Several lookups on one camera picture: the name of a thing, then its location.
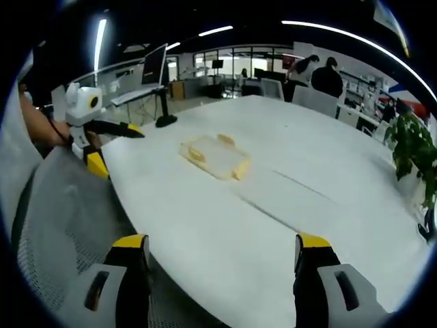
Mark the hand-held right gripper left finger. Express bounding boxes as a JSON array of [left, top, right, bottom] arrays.
[[56, 233, 152, 328]]

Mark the black cable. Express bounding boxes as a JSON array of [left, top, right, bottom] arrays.
[[43, 108, 74, 146]]

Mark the white office chair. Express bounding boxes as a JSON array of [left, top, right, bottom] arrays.
[[292, 84, 339, 120], [260, 77, 285, 103]]

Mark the person's white shirt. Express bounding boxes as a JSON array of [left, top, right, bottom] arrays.
[[0, 80, 46, 226]]

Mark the computer monitor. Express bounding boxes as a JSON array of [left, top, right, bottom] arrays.
[[141, 42, 170, 87]]

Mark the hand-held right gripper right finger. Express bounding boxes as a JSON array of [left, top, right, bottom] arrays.
[[293, 232, 392, 328]]

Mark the green potted plant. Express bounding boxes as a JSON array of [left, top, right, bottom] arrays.
[[383, 112, 437, 210]]

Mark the grey mesh office chair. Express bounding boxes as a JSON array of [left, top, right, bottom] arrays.
[[10, 146, 223, 328]]

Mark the clear box with yellow plastic buckle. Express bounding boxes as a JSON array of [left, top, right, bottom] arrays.
[[179, 133, 254, 182]]

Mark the black monitor stand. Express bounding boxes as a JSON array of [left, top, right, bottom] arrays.
[[155, 85, 179, 129]]

